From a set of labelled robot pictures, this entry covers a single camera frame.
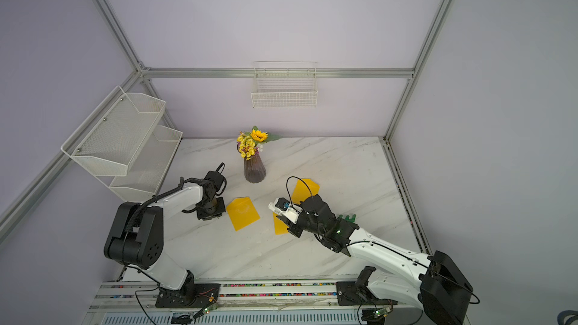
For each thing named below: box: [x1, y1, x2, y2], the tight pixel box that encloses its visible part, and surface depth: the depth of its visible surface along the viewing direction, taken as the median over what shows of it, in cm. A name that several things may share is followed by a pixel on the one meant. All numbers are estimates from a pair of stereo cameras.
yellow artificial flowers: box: [236, 125, 282, 161], surface depth 88 cm
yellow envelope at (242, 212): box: [225, 197, 261, 232], surface depth 96 cm
